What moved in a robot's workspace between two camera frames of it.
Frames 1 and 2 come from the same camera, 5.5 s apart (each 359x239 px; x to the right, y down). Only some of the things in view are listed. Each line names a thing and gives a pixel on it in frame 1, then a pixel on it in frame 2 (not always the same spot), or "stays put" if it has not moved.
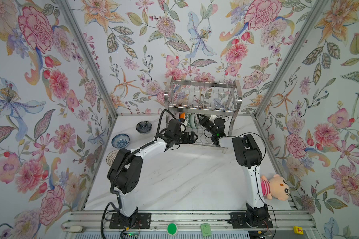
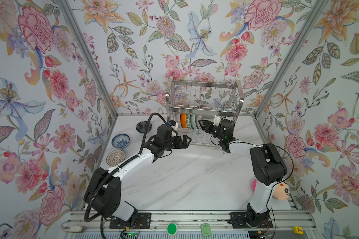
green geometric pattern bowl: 197,122 stays put
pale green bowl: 192,121 stays put
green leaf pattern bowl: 187,114 stays put
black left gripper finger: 193,137 -> 186,140
